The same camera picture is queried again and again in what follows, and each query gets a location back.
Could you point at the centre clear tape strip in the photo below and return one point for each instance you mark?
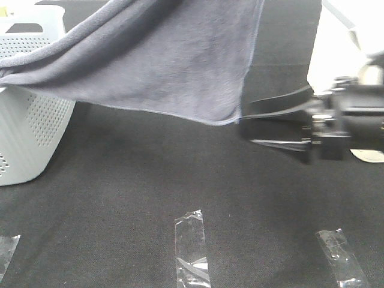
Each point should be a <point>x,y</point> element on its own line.
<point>190,251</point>

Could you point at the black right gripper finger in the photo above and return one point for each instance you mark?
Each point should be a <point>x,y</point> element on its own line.
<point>285,135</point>
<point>300,104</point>

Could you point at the dark grey towel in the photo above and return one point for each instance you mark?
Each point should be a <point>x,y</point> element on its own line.
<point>187,59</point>

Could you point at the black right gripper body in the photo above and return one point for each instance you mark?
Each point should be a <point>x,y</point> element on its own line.
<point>325,133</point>

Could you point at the clear tape strip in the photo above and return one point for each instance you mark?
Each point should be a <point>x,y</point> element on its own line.
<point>8,246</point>
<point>341,258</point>
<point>190,251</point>

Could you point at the left clear tape strip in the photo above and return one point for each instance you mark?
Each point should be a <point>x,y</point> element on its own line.
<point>8,246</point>

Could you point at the black felt table mat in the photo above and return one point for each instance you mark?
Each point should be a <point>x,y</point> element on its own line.
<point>102,213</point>

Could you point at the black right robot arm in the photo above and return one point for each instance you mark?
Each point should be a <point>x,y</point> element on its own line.
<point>348,116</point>

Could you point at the grey perforated laundry basket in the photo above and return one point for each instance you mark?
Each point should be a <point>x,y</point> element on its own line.
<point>31,125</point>

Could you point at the cream plastic storage bin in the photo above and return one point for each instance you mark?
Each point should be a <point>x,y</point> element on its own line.
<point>348,42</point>

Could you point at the right clear tape strip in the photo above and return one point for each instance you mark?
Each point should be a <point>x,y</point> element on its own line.
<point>341,258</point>

